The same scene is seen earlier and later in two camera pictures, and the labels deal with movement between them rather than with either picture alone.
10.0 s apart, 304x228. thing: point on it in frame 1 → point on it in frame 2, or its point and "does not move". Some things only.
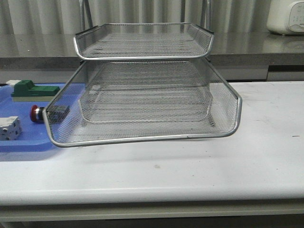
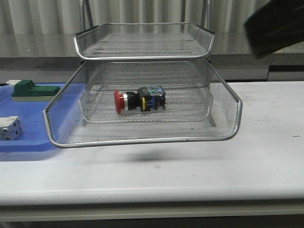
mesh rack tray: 143,41 does not move
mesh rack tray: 122,100 does not move
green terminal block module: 24,90 does not move
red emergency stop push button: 50,115 → 147,99
